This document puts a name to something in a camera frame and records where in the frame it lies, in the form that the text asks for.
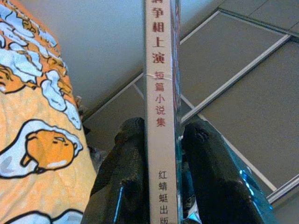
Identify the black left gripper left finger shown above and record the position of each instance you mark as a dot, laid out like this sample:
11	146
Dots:
123	175

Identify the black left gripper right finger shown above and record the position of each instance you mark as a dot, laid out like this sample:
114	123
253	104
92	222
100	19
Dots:
215	182

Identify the dark red green book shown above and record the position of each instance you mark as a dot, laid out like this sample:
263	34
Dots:
161	93

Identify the yellow egg cartoon blanket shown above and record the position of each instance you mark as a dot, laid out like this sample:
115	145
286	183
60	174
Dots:
35	105

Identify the grey panel sliding wardrobe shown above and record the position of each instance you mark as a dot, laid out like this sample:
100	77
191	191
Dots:
233	70

